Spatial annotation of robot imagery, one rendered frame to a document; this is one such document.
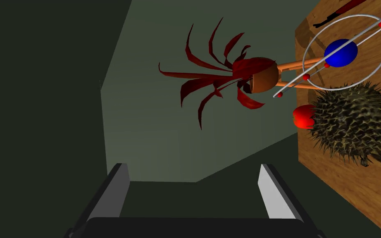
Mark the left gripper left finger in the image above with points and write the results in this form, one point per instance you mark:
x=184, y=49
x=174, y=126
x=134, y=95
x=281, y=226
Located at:
x=111, y=195

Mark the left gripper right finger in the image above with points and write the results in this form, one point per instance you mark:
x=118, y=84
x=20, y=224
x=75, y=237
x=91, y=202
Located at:
x=276, y=195

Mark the spiky brown durian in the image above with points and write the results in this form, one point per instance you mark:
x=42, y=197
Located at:
x=352, y=124

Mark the red-leaved plant in brown pot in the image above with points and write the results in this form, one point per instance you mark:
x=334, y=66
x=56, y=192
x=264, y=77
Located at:
x=243, y=76

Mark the wooden table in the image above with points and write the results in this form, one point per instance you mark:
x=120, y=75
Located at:
x=352, y=185

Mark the red and black utensil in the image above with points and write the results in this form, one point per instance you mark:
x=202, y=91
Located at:
x=339, y=11

